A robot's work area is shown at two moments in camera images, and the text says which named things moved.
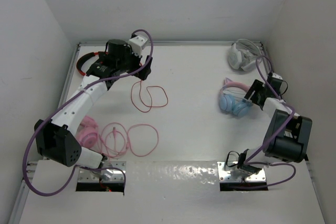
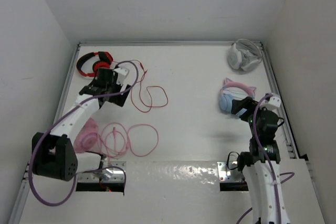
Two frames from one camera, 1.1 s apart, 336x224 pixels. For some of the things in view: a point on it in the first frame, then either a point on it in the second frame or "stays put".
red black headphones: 103,67 stays put
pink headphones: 86,132 stays put
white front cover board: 172,192 stays put
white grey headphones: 243,54 stays put
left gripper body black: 140,73 to 117,99
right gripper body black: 258,87 to 251,105
